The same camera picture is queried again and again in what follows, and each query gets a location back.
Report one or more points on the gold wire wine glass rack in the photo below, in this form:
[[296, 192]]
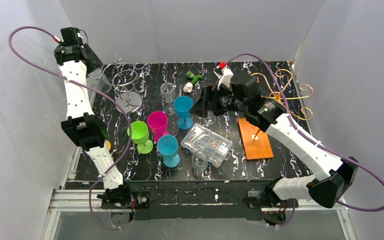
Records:
[[257, 146]]

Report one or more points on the clear glass back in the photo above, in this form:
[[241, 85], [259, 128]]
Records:
[[168, 95]]

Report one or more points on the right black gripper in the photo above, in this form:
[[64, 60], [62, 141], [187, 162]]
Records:
[[210, 100]]

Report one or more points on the silver wire wine glass rack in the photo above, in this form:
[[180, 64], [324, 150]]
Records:
[[123, 80]]

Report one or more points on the teal plastic wine glass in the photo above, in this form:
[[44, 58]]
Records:
[[182, 106]]

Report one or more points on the clear glass front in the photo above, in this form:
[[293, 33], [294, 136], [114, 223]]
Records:
[[200, 162]]

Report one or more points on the orange plastic wine glass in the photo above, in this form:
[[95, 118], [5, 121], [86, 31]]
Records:
[[108, 144]]

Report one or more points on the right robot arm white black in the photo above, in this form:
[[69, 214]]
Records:
[[331, 175]]

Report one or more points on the clear wine glass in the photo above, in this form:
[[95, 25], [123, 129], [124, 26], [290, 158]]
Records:
[[210, 119]]

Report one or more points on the green plastic wine glass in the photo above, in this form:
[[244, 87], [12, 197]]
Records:
[[141, 137]]

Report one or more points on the magenta plastic wine glass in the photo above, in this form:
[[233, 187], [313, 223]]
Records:
[[158, 123]]

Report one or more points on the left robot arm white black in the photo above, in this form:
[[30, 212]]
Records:
[[76, 60]]

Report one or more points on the clear plastic screw box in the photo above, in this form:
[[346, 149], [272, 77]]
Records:
[[200, 138]]

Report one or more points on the blue plastic wine glass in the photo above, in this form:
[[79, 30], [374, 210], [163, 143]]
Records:
[[168, 148]]

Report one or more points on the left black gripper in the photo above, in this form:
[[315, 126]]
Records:
[[94, 62]]

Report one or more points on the green white toy drill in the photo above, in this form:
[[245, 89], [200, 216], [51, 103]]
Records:
[[192, 80]]

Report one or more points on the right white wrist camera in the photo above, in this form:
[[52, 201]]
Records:
[[224, 75]]

